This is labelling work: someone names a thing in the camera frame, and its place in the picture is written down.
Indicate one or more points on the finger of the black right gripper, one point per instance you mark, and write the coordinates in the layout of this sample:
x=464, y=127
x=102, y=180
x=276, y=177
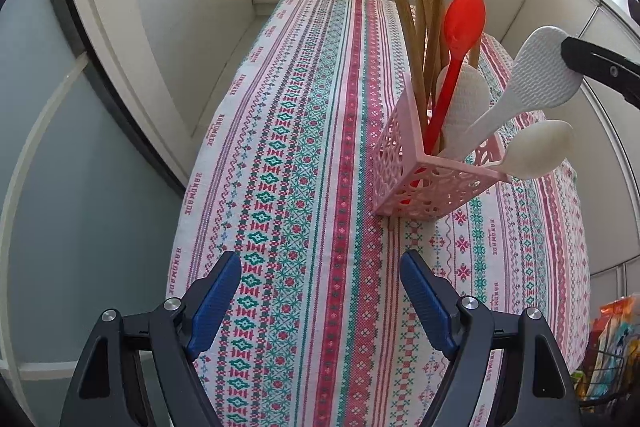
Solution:
x=605, y=66

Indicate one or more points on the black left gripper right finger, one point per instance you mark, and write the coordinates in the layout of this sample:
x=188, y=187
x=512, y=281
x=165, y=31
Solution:
x=533, y=388

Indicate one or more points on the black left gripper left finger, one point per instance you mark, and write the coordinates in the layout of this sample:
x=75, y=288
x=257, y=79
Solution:
x=108, y=389

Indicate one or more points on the red plastic spoon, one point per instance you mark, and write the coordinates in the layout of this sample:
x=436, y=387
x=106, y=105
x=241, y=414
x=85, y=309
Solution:
x=463, y=23

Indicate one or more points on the white textured rice paddle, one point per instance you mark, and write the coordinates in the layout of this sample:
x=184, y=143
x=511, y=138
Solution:
x=470, y=101

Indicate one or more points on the patterned red green tablecloth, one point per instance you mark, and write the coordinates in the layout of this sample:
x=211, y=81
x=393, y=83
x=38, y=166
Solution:
x=321, y=331

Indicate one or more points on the pink perforated plastic basket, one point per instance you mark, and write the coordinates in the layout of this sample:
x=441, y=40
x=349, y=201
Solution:
x=407, y=183

